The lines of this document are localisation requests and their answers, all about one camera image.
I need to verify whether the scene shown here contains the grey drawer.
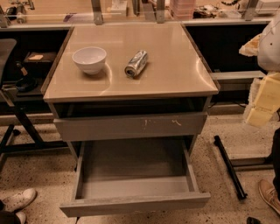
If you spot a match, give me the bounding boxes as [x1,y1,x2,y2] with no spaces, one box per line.
[54,112,207,142]
[60,137,210,217]

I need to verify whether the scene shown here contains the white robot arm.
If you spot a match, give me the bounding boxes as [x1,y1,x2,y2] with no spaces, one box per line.
[239,14,280,127]

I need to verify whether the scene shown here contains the grey drawer cabinet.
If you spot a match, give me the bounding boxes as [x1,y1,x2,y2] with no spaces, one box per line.
[40,22,221,165]

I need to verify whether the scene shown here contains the grey top drawer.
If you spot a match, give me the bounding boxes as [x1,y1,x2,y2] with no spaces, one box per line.
[54,112,207,142]

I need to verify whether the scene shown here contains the silver crushed soda can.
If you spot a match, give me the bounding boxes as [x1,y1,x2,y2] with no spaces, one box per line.
[124,50,148,78]

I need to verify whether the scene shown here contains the white ceramic bowl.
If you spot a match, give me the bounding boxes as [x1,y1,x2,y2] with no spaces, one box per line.
[72,46,107,74]

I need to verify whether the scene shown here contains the pink stacked bins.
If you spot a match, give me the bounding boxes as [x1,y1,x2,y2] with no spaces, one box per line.
[169,0,196,20]

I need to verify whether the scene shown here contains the dark box with note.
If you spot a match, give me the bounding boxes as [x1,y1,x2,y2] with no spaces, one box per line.
[24,52,57,68]

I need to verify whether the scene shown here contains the black office chair left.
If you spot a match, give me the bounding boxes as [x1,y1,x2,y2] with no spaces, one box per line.
[0,38,67,165]

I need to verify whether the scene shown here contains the brown shoe right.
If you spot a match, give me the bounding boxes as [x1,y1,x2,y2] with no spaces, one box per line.
[258,179,280,215]

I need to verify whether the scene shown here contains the white sneaker upper left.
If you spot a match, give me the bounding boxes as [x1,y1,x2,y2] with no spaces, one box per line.
[0,188,37,212]

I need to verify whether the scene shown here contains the white sneaker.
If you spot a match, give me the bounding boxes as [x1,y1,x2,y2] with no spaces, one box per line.
[15,212,26,224]
[0,188,37,212]

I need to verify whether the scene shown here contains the white sneaker lower left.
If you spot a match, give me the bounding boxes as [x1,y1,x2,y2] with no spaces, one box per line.
[15,212,26,224]

